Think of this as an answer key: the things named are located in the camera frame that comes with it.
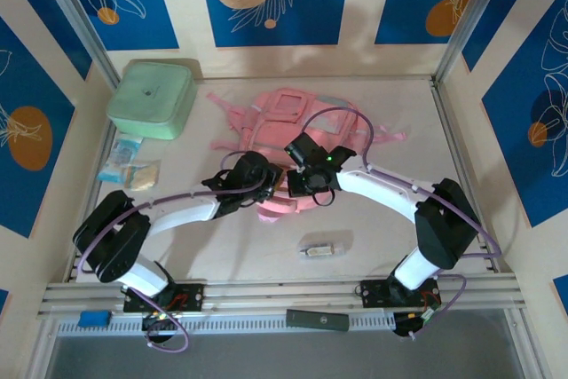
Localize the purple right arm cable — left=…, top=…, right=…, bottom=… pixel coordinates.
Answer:
left=299, top=108, right=502, bottom=340

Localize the small circuit board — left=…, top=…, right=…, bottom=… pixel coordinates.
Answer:
left=140, top=309, right=179, bottom=334
left=392, top=303, right=441, bottom=338

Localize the dark bar-shaped device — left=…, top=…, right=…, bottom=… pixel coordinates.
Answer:
left=285, top=307, right=351, bottom=332

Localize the blue block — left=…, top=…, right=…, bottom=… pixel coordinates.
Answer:
left=78, top=310, right=112, bottom=328

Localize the aluminium frame post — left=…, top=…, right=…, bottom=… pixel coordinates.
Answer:
left=33, top=0, right=122, bottom=83
left=432, top=0, right=519, bottom=87

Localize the mint green square case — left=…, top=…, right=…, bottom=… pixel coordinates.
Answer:
left=106, top=60, right=199, bottom=141

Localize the pink student backpack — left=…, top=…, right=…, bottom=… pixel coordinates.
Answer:
left=206, top=88, right=407, bottom=225

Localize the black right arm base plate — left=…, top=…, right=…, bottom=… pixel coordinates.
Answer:
left=359, top=279, right=443, bottom=309

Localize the grey slotted cable duct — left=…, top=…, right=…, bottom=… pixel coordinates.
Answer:
left=56, top=312, right=397, bottom=336

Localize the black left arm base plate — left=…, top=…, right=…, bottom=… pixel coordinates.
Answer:
left=122, top=281, right=208, bottom=313

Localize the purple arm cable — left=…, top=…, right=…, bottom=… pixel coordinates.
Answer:
left=77, top=150, right=276, bottom=352
left=299, top=108, right=502, bottom=340

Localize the aluminium front rail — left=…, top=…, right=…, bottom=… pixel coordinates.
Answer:
left=37, top=276, right=527, bottom=319

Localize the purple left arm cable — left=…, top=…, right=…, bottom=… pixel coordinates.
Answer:
left=77, top=150, right=276, bottom=352

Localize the beige snack packet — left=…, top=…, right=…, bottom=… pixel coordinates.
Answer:
left=123, top=160, right=161, bottom=193

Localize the clear pouch with pens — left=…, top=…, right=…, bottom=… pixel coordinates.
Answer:
left=296, top=230, right=354, bottom=260

